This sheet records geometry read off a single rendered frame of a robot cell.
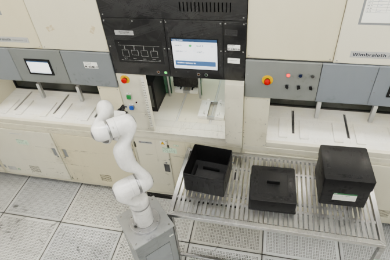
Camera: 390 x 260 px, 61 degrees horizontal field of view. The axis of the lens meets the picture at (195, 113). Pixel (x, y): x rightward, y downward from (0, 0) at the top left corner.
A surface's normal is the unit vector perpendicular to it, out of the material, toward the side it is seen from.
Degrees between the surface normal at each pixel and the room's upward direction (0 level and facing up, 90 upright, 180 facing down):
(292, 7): 90
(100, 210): 0
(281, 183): 0
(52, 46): 90
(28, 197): 0
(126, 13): 90
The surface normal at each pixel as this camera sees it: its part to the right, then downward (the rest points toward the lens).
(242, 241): -0.07, -0.76
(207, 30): -0.20, 0.64
